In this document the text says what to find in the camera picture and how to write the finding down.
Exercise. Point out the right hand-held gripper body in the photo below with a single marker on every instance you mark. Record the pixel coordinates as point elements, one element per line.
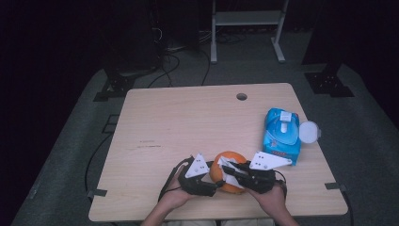
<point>260,182</point>

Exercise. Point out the person's left hand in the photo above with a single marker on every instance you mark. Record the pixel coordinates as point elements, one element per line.
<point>175,196</point>

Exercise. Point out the orange plush toy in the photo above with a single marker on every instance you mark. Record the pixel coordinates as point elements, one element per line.
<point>215,172</point>

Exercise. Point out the person's right hand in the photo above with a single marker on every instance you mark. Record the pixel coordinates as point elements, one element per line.
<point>269,201</point>

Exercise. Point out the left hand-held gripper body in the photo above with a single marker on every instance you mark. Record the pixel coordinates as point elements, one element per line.
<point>197,168</point>

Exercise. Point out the black stand base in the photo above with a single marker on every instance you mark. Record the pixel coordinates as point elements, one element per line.
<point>327,84</point>
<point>117,84</point>

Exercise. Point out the blue wet wipe pack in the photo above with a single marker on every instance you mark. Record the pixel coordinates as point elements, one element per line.
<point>282,135</point>

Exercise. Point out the white metal stand frame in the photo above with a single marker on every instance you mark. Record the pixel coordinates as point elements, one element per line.
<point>247,18</point>

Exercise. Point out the white wet wipe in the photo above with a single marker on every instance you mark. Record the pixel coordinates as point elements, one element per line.
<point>233,182</point>

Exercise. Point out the white round cap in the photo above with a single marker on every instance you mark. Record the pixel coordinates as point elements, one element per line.
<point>309,132</point>

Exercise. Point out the grey tape piece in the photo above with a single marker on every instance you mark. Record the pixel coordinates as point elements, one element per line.
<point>334,185</point>
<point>98,192</point>

